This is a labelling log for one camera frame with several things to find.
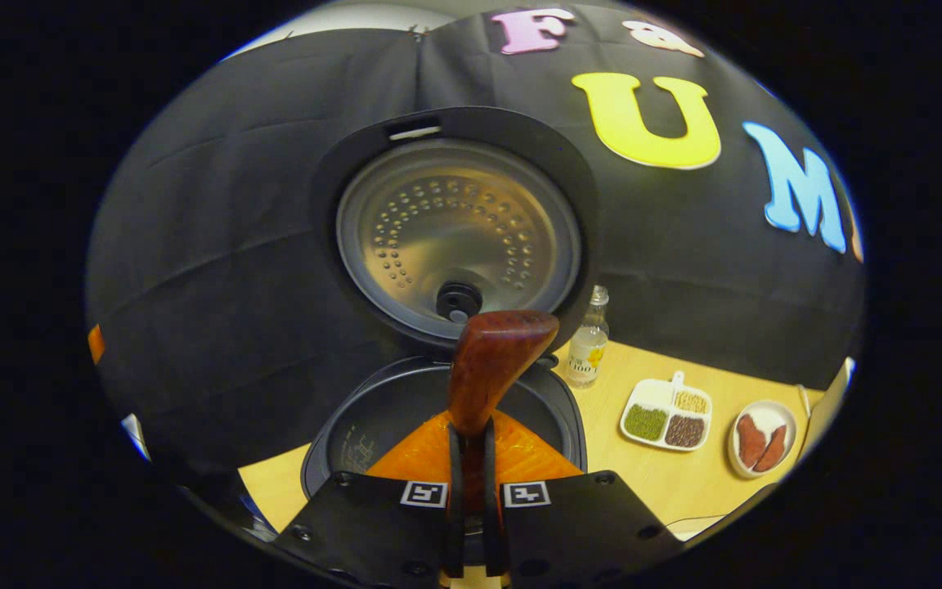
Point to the white divided rice dish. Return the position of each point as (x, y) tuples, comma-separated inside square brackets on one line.
[(667, 413)]

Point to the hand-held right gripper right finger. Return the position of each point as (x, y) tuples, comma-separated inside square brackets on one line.
[(494, 532)]

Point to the brown wooden spoon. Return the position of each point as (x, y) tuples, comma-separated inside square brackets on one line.
[(491, 360)]

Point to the red meat slice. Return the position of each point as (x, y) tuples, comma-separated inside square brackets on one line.
[(773, 450), (751, 440)]

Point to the small clear glass bottle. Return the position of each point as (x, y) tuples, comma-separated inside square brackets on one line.
[(587, 352)]

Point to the dark grey rice cooker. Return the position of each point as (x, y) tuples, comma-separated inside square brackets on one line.
[(455, 229)]

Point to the round white plate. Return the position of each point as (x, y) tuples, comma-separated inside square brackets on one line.
[(765, 409)]

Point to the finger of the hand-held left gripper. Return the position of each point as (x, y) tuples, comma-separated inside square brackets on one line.
[(96, 343)]

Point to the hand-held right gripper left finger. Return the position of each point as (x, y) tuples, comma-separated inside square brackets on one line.
[(455, 532)]

